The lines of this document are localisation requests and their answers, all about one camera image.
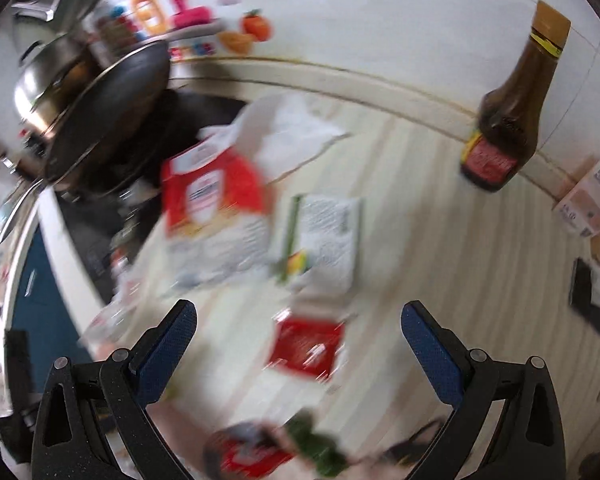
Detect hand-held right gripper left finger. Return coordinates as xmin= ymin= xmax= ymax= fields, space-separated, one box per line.
xmin=31 ymin=299 xmax=198 ymax=480

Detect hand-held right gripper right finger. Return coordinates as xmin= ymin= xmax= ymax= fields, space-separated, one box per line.
xmin=377 ymin=300 xmax=567 ymax=480

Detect small red packet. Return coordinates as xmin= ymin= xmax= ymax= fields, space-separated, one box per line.
xmin=265 ymin=307 xmax=351 ymax=386

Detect large red white packet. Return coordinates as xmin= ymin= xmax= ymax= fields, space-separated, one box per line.
xmin=160 ymin=127 xmax=276 ymax=296

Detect green white packet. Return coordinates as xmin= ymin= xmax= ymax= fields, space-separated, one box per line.
xmin=275 ymin=194 xmax=365 ymax=293

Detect white tissue paper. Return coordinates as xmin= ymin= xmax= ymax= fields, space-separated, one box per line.
xmin=235 ymin=92 xmax=353 ymax=183

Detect clear plastic wrapper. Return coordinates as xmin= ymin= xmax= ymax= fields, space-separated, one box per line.
xmin=80 ymin=255 xmax=146 ymax=356

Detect striped tablecloth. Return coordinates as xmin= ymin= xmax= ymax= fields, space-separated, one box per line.
xmin=80 ymin=105 xmax=600 ymax=480

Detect red round tin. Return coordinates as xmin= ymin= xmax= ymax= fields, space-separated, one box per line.
xmin=202 ymin=422 xmax=296 ymax=480

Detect blue kitchen cabinet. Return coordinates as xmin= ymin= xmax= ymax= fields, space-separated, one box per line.
xmin=10 ymin=225 xmax=96 ymax=396

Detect green object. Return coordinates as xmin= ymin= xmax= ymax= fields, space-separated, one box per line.
xmin=285 ymin=410 xmax=348 ymax=478

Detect black phone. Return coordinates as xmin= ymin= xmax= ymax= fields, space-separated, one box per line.
xmin=569 ymin=257 xmax=600 ymax=338

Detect beige carton box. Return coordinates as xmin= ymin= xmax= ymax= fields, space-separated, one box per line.
xmin=552 ymin=152 xmax=600 ymax=238

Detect black gas stove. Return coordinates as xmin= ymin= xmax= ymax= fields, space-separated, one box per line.
xmin=55 ymin=90 xmax=246 ymax=301

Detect black wok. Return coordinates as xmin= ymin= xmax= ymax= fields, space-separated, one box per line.
xmin=42 ymin=40 xmax=173 ymax=186

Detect brown sauce bottle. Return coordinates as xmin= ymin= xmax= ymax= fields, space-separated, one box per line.
xmin=459 ymin=0 xmax=572 ymax=195

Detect steel pot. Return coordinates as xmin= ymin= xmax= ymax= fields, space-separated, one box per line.
xmin=12 ymin=32 xmax=98 ymax=136

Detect colourful wall sticker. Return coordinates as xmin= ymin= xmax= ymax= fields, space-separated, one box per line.
xmin=82 ymin=0 xmax=276 ymax=61

